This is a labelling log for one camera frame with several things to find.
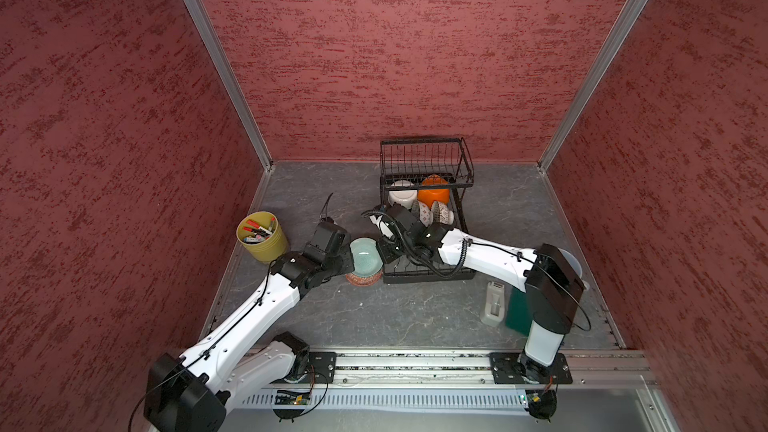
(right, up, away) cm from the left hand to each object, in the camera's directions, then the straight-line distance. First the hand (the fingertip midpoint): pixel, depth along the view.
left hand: (347, 264), depth 80 cm
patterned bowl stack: (+4, -7, +7) cm, 11 cm away
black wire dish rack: (+27, +27, +33) cm, 51 cm away
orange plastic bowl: (+26, +19, +20) cm, 38 cm away
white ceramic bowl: (+16, +18, +21) cm, 32 cm away
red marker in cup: (-29, +10, +7) cm, 32 cm away
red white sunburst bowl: (+28, +13, +12) cm, 33 cm away
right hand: (+8, +2, +3) cm, 9 cm away
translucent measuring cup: (+67, -2, +6) cm, 67 cm away
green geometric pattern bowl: (+20, +14, +21) cm, 32 cm away
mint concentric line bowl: (+5, +1, +4) cm, 7 cm away
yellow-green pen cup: (-26, +7, +4) cm, 27 cm away
